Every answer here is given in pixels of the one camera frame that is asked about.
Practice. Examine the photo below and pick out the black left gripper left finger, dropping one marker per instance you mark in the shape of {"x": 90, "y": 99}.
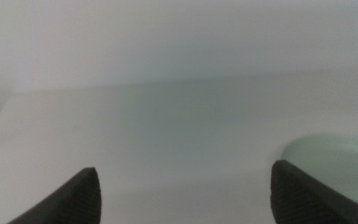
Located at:
{"x": 76, "y": 199}

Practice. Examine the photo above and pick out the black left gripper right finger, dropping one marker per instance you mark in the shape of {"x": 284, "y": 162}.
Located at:
{"x": 297, "y": 199}

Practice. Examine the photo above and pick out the pale green shallow bowl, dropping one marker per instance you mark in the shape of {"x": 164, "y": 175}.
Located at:
{"x": 340, "y": 165}

